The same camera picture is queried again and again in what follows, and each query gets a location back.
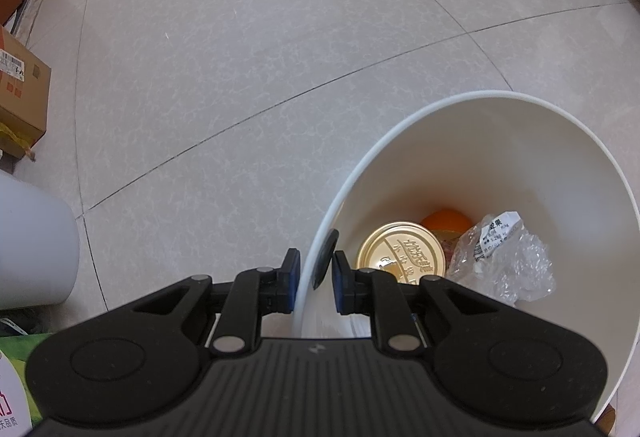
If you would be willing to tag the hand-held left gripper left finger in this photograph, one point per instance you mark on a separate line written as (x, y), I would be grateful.
(292, 279)

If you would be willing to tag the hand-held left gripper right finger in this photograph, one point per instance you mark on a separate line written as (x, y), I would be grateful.
(340, 284)

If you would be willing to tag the gold can lid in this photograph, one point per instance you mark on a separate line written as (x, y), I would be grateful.
(400, 249)

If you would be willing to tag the green carton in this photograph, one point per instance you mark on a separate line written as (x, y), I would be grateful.
(20, 347)

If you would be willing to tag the brown cardboard box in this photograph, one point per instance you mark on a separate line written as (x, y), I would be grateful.
(20, 92)

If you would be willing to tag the crumpled clear plastic bag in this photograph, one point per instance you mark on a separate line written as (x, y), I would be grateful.
(505, 262)

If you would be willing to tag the orange round object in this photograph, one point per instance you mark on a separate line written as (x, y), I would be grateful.
(447, 219)

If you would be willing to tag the white package with red print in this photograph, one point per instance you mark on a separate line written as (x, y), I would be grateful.
(11, 397)

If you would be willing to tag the white plastic bin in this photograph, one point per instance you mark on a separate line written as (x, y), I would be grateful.
(475, 157)

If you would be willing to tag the white cylindrical container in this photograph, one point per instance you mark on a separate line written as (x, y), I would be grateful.
(35, 242)

